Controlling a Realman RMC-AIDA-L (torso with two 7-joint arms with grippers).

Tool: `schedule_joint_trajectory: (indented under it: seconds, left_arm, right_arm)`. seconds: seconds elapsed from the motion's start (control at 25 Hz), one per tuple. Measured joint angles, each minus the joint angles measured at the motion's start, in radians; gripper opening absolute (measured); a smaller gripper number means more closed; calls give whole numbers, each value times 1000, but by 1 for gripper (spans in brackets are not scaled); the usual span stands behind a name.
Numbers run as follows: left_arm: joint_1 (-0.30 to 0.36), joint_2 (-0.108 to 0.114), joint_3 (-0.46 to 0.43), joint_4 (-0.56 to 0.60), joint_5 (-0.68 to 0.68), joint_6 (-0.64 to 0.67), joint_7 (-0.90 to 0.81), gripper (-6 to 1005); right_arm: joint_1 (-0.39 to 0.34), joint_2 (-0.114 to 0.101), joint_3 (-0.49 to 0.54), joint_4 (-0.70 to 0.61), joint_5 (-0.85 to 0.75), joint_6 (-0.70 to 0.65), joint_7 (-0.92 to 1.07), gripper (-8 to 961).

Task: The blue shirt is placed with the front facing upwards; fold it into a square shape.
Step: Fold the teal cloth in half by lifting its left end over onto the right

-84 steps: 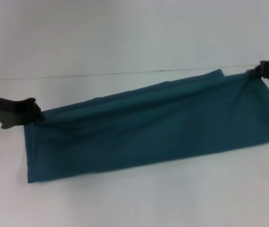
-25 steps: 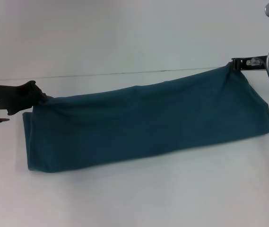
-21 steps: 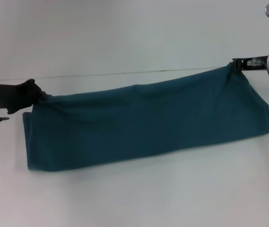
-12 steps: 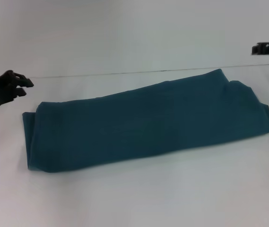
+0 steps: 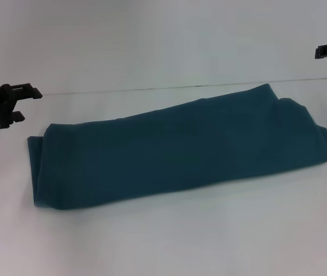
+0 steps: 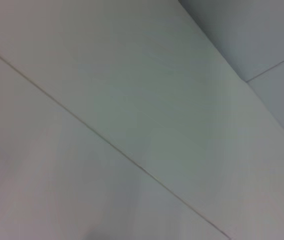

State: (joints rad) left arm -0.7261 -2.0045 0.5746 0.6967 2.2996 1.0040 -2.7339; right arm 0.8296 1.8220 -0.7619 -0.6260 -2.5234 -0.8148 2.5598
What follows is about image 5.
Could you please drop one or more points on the blue t-shirt with pink print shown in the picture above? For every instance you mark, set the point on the blue t-shirt with pink print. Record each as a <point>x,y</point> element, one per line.
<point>180,152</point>

